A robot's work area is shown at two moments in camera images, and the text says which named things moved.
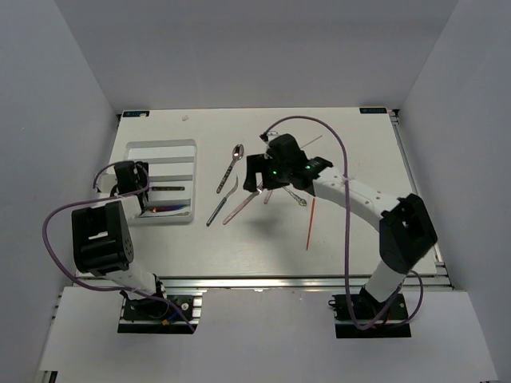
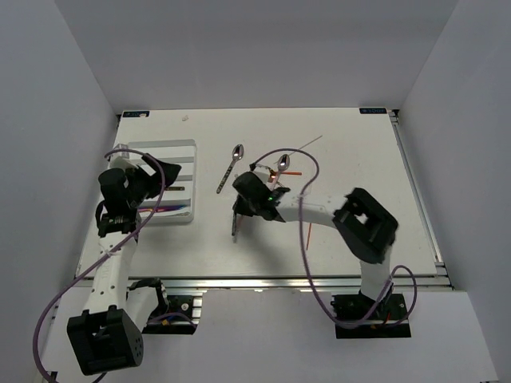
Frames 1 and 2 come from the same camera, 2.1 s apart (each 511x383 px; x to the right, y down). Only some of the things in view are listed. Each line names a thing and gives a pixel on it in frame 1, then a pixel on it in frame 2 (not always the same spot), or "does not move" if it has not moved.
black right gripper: x=259 y=164 → x=242 y=209
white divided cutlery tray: x=172 y=184 does not move
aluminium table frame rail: x=437 y=278 does not move
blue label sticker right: x=373 y=110 does not move
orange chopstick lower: x=310 y=223 does not move
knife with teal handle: x=222 y=204 → x=234 y=223
